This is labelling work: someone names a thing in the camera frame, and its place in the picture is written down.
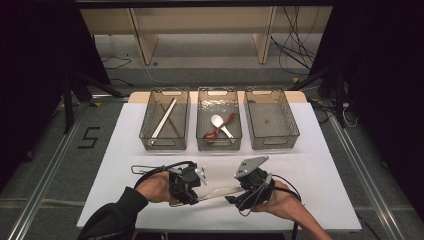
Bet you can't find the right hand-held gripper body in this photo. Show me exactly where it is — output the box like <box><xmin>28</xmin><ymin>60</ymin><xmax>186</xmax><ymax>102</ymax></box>
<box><xmin>233</xmin><ymin>155</ymin><xmax>277</xmax><ymax>212</ymax></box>

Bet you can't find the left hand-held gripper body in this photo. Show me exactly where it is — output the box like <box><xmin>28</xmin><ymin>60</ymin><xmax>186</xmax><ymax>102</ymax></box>
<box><xmin>168</xmin><ymin>162</ymin><xmax>209</xmax><ymax>203</ymax></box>

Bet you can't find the transparent grey storage bin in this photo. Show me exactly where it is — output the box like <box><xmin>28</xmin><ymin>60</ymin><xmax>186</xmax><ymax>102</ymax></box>
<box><xmin>244</xmin><ymin>86</ymin><xmax>300</xmax><ymax>151</ymax></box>
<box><xmin>195</xmin><ymin>86</ymin><xmax>243</xmax><ymax>152</ymax></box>
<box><xmin>139</xmin><ymin>87</ymin><xmax>191</xmax><ymax>151</ymax></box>

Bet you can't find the brown wooden spoon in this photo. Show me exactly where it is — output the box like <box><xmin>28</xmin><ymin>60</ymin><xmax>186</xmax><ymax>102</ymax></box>
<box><xmin>202</xmin><ymin>112</ymin><xmax>239</xmax><ymax>140</ymax></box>

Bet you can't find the brown wooden chopstick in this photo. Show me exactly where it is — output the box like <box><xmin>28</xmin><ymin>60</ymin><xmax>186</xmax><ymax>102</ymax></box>
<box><xmin>159</xmin><ymin>103</ymin><xmax>183</xmax><ymax>138</ymax></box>

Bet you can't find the white spoon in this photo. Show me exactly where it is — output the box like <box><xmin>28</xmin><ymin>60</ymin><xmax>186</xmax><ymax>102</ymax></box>
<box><xmin>210</xmin><ymin>114</ymin><xmax>235</xmax><ymax>140</ymax></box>

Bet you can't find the person's left hand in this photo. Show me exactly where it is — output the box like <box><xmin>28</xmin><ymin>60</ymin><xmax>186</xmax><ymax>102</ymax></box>
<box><xmin>134</xmin><ymin>170</ymin><xmax>183</xmax><ymax>208</ymax></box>

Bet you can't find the person's right hand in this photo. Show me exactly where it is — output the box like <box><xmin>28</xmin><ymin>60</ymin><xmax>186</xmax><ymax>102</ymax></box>
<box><xmin>251</xmin><ymin>179</ymin><xmax>303</xmax><ymax>222</ymax></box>

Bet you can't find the black metal stand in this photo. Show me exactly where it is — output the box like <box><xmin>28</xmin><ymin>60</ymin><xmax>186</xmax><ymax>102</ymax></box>
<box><xmin>61</xmin><ymin>71</ymin><xmax>124</xmax><ymax>134</ymax></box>
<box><xmin>288</xmin><ymin>66</ymin><xmax>348</xmax><ymax>129</ymax></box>

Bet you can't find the beige wooden desk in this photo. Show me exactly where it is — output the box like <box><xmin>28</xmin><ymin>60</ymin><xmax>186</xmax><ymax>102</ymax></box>
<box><xmin>79</xmin><ymin>6</ymin><xmax>334</xmax><ymax>66</ymax></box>

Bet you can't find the black curtain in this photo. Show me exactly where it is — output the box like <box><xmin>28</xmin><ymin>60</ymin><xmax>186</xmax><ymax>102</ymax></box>
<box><xmin>309</xmin><ymin>0</ymin><xmax>424</xmax><ymax>214</ymax></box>
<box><xmin>0</xmin><ymin>0</ymin><xmax>111</xmax><ymax>188</ymax></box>

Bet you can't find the left hand-held gripper cable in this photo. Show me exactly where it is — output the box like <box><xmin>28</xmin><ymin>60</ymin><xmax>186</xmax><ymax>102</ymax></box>
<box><xmin>130</xmin><ymin>160</ymin><xmax>196</xmax><ymax>189</ymax></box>

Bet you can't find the hand-held gripper cable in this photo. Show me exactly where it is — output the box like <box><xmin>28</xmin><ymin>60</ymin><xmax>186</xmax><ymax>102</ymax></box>
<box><xmin>238</xmin><ymin>173</ymin><xmax>303</xmax><ymax>240</ymax></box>
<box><xmin>130</xmin><ymin>160</ymin><xmax>196</xmax><ymax>189</ymax></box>

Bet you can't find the right hand-held gripper cable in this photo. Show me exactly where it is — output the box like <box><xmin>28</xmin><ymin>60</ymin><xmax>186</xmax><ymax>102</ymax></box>
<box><xmin>238</xmin><ymin>173</ymin><xmax>303</xmax><ymax>240</ymax></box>

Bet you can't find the white floor cable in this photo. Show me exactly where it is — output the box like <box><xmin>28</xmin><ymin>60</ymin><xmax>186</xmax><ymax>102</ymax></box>
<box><xmin>126</xmin><ymin>49</ymin><xmax>174</xmax><ymax>86</ymax></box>

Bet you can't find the aluminium floor rail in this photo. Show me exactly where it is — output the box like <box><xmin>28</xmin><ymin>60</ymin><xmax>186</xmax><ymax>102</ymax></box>
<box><xmin>91</xmin><ymin>94</ymin><xmax>130</xmax><ymax>103</ymax></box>
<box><xmin>328</xmin><ymin>114</ymin><xmax>406</xmax><ymax>240</ymax></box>
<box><xmin>6</xmin><ymin>101</ymin><xmax>89</xmax><ymax>240</ymax></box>

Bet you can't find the black cable bundle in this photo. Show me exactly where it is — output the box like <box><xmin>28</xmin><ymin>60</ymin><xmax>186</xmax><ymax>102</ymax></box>
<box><xmin>269</xmin><ymin>6</ymin><xmax>321</xmax><ymax>77</ymax></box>

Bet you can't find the black floor cable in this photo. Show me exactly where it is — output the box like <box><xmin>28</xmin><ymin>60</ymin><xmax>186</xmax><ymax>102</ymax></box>
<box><xmin>101</xmin><ymin>55</ymin><xmax>133</xmax><ymax>70</ymax></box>

